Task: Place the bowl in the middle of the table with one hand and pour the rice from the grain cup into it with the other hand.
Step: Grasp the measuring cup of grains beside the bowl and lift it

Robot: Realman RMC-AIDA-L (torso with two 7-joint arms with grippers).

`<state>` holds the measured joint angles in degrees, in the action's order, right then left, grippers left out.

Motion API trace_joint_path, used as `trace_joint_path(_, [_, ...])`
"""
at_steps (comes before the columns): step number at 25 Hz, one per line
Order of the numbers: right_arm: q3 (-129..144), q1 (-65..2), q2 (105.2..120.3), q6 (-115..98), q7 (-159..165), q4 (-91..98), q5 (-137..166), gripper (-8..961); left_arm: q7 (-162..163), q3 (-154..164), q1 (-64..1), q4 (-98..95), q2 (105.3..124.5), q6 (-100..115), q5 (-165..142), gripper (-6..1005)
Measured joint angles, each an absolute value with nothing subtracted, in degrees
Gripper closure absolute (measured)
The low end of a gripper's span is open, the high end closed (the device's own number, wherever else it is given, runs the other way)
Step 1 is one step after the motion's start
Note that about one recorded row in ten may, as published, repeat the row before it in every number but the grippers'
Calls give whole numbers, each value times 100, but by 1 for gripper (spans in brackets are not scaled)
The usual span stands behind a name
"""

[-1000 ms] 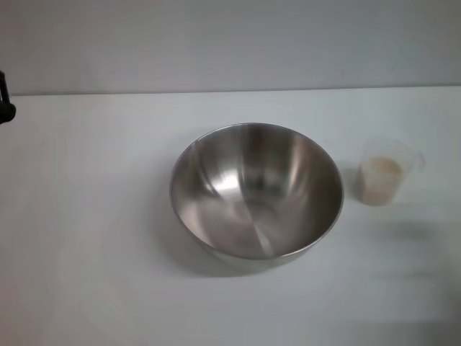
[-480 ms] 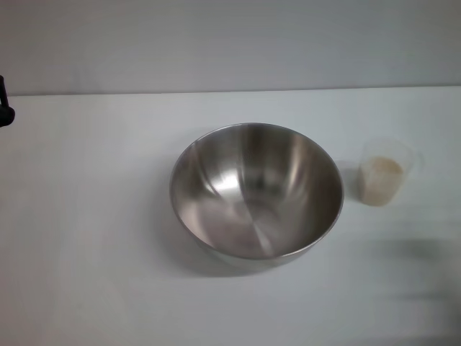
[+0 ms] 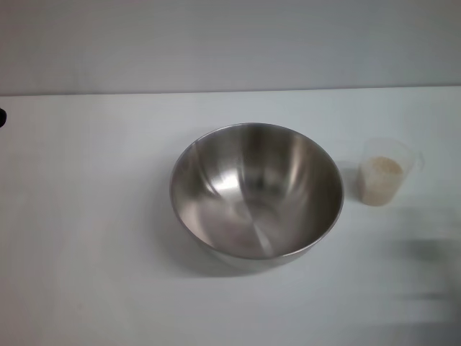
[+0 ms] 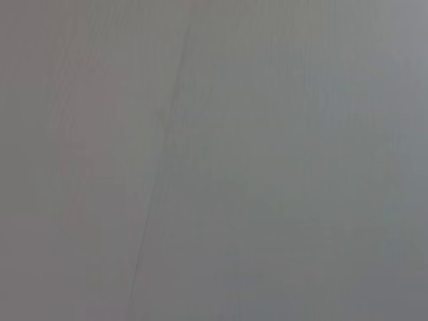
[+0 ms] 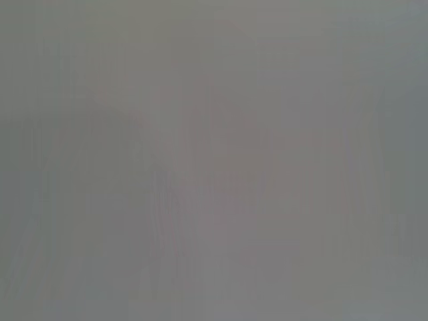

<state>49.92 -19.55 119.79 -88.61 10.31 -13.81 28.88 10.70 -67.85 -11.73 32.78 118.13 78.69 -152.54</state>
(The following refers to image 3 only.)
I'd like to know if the stainless steel mixing bowl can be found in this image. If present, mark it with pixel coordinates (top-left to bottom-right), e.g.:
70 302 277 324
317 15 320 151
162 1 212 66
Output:
169 122 345 277

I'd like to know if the white rice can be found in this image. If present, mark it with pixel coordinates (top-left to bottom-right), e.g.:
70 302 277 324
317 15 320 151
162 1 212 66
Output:
359 156 403 206

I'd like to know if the clear plastic measuring cup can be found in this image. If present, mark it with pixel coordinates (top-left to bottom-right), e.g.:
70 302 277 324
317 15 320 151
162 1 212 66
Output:
356 138 425 207

